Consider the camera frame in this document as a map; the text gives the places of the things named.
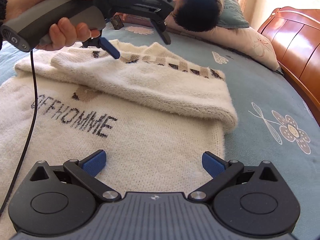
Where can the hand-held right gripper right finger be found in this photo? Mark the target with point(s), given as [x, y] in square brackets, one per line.
[212, 163]

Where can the wooden bed headboard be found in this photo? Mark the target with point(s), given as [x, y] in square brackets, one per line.
[295, 42]

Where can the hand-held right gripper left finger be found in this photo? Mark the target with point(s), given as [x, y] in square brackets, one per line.
[96, 163]

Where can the black smartphone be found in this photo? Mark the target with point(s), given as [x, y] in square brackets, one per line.
[117, 23]

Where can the white fuzzy knit sweater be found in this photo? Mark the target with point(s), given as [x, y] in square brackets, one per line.
[150, 142]

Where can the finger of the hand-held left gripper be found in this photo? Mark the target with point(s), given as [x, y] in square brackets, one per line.
[163, 32]
[110, 48]

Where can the blue floral bed sheet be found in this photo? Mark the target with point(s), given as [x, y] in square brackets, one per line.
[250, 85]

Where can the grey-blue pillow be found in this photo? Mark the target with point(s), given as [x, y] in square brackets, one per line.
[232, 12]

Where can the pink floral folded quilt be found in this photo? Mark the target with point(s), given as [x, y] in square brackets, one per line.
[237, 40]

